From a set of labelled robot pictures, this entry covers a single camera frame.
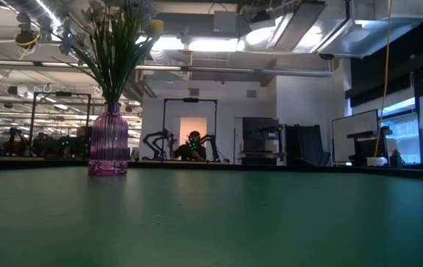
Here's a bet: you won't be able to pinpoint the yellow tulip with green leaf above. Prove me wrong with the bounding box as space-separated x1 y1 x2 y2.
136 18 165 56

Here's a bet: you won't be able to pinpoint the black folded panels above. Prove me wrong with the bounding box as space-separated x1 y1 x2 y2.
284 124 331 166

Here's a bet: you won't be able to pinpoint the long grey ceiling pipe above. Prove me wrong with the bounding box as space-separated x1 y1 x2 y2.
0 59 333 78

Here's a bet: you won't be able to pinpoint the black desk with monitor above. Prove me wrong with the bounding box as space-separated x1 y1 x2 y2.
346 125 394 167

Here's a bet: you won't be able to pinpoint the bright ceiling light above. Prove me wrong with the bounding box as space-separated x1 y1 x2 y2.
150 36 240 53

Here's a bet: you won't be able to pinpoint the yellow hanging cable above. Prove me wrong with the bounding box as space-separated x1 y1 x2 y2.
373 0 394 159

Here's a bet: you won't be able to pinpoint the black cabinet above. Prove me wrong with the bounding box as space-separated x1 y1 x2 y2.
241 116 281 166

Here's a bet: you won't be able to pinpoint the silver air duct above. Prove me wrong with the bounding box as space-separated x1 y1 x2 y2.
239 0 423 59

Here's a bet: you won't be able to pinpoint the white flower bunch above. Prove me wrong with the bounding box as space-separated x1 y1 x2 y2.
13 0 160 108

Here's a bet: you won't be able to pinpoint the white whiteboard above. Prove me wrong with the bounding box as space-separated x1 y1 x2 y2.
331 108 381 164

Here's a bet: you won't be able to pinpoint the person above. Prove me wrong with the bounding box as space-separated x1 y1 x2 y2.
173 130 207 162

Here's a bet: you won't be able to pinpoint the grey ceiling box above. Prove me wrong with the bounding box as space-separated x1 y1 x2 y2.
213 10 239 33

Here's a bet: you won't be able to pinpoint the black metal frame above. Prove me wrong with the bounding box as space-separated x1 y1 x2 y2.
29 91 92 159
161 97 219 162

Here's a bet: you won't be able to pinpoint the pink ribbed glass vase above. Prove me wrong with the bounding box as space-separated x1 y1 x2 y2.
87 102 130 177

